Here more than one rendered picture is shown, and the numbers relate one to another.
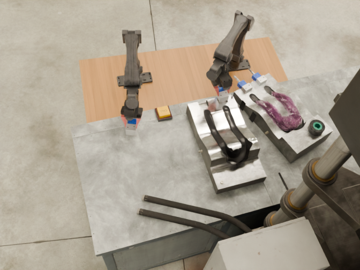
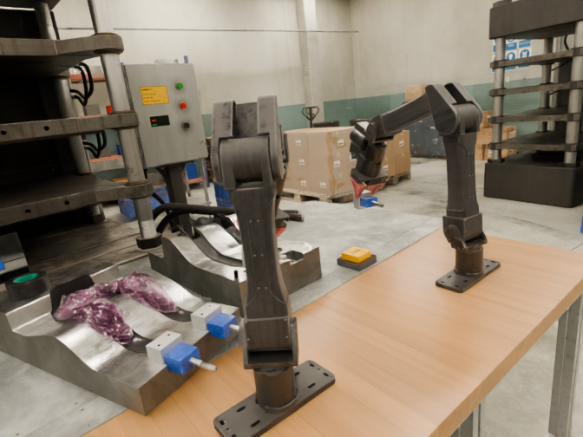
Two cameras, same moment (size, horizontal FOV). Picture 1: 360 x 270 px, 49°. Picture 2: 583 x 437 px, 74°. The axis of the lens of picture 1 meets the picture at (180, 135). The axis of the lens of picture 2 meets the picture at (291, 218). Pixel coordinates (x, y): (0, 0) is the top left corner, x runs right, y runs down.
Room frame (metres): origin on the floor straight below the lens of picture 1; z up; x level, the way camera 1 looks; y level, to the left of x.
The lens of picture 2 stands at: (2.12, -0.37, 1.24)
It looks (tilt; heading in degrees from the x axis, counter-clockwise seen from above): 16 degrees down; 162
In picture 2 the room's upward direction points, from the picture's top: 6 degrees counter-clockwise
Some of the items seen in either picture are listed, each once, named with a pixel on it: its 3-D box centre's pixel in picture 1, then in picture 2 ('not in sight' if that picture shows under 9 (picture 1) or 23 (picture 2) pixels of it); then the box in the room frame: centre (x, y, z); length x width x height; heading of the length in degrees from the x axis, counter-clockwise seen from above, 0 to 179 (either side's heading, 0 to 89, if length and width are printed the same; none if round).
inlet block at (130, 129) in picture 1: (132, 121); (370, 202); (1.06, 0.25, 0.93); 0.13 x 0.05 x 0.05; 2
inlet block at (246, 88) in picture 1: (241, 83); (226, 326); (1.45, -0.31, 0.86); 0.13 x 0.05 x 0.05; 41
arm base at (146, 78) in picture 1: (134, 75); (468, 260); (1.42, 0.30, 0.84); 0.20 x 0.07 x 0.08; 109
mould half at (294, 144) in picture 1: (280, 113); (109, 317); (1.28, -0.53, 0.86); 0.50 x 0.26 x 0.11; 41
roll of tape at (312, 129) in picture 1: (316, 127); (28, 284); (1.17, -0.70, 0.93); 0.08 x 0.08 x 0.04
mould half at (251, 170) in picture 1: (225, 139); (225, 251); (1.06, -0.24, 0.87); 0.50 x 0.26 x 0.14; 23
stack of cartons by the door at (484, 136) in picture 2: not in sight; (488, 135); (-3.22, 5.14, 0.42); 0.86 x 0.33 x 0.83; 14
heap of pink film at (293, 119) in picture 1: (281, 109); (109, 298); (1.28, -0.52, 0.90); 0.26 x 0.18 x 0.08; 41
